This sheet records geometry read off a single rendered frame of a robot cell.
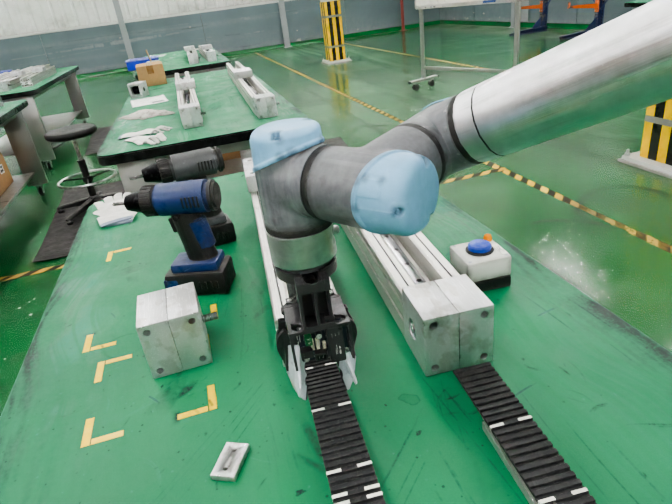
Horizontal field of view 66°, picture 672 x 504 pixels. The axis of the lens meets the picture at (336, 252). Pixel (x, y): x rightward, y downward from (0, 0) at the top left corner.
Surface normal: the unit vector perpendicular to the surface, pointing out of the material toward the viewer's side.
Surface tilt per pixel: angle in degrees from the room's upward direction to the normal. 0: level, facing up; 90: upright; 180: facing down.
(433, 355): 90
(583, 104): 112
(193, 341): 90
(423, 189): 90
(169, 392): 0
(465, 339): 90
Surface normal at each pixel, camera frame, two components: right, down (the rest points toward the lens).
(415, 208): 0.78, 0.20
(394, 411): -0.11, -0.88
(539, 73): -0.76, -0.26
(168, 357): 0.31, 0.40
